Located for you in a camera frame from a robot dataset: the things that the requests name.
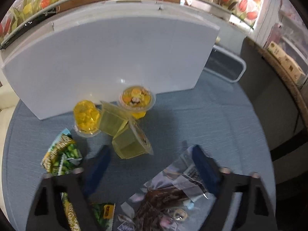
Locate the white storage box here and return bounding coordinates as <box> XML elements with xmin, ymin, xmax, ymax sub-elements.
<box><xmin>2</xmin><ymin>2</ymin><xmax>219</xmax><ymax>119</ymax></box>

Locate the granite side counter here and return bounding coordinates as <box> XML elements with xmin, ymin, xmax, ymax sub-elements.
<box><xmin>243</xmin><ymin>37</ymin><xmax>308</xmax><ymax>128</ymax></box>

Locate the clear pack braised meat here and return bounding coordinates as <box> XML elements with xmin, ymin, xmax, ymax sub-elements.
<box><xmin>115</xmin><ymin>147</ymin><xmax>209</xmax><ymax>230</ymax></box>

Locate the blue tablecloth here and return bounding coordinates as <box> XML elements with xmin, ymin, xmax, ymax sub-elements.
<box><xmin>2</xmin><ymin>72</ymin><xmax>276</xmax><ymax>230</ymax></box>

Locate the green jelly cup front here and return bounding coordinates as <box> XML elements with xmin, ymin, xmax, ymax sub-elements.
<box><xmin>112</xmin><ymin>119</ymin><xmax>153</xmax><ymax>159</ymax></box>

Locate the yellow jelly cup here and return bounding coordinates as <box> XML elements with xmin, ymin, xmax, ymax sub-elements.
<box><xmin>117</xmin><ymin>85</ymin><xmax>156</xmax><ymax>119</ymax></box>
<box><xmin>73</xmin><ymin>100</ymin><xmax>100</xmax><ymax>137</ymax></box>

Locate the beige patterned carton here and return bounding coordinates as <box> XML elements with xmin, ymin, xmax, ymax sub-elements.
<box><xmin>267</xmin><ymin>41</ymin><xmax>306</xmax><ymax>87</ymax></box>

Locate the green pea snack packet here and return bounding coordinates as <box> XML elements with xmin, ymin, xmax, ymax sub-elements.
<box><xmin>41</xmin><ymin>128</ymin><xmax>115</xmax><ymax>230</ymax></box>

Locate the green jelly cup rear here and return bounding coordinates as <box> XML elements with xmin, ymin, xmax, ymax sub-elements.
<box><xmin>98</xmin><ymin>102</ymin><xmax>130</xmax><ymax>137</ymax></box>

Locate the green jelly cup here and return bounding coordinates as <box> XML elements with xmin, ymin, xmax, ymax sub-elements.
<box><xmin>112</xmin><ymin>119</ymin><xmax>153</xmax><ymax>159</ymax></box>
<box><xmin>98</xmin><ymin>102</ymin><xmax>130</xmax><ymax>137</ymax></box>

